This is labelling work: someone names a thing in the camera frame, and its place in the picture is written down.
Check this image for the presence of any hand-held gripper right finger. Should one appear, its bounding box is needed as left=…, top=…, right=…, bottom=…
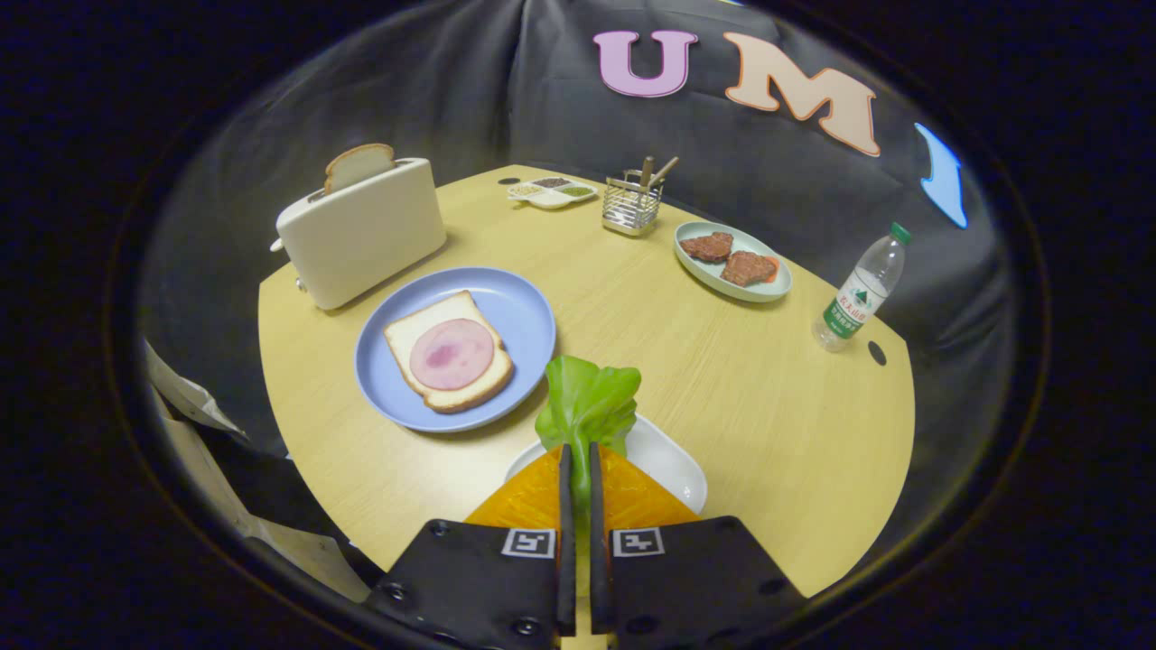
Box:
left=589, top=441, right=807, bottom=650

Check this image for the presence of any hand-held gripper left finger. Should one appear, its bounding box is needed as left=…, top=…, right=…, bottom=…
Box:
left=364, top=442, right=577, bottom=650

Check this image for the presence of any green lettuce leaf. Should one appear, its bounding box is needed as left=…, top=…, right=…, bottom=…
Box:
left=535, top=355, right=642, bottom=579

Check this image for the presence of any white oval plate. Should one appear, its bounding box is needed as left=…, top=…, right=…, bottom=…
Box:
left=504, top=413, right=708, bottom=515

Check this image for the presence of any pink ham slice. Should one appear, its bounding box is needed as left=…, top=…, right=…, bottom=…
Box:
left=409, top=318, right=496, bottom=391

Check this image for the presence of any square white bread slice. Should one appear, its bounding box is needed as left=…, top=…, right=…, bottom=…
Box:
left=384, top=291, right=514, bottom=414

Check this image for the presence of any blue plate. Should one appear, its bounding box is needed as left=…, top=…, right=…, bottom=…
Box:
left=354, top=266, right=557, bottom=433

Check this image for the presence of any pale green oval plate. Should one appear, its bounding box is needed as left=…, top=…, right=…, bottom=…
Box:
left=674, top=221, right=793, bottom=303

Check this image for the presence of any brown meat patty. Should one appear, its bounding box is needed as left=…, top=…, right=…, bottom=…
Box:
left=679, top=232, right=734, bottom=263
left=720, top=251, right=778, bottom=288

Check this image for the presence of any clear water bottle green cap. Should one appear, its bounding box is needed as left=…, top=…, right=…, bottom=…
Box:
left=811, top=222, right=913, bottom=353

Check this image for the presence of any crumpled white paper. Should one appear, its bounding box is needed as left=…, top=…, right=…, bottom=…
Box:
left=144, top=341, right=249, bottom=441

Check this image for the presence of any white toaster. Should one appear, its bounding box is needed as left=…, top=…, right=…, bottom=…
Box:
left=269, top=158, right=448, bottom=312

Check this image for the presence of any white divided condiment tray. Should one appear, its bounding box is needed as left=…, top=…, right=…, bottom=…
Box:
left=506, top=177, right=599, bottom=210

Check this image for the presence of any bread slice with brown crust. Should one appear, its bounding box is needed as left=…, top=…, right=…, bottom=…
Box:
left=323, top=143, right=396, bottom=195

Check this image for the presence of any black backdrop cloth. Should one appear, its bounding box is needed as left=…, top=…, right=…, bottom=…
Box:
left=135, top=0, right=1021, bottom=579

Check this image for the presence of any metal wire utensil basket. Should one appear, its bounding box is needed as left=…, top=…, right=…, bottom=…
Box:
left=602, top=170, right=665, bottom=237

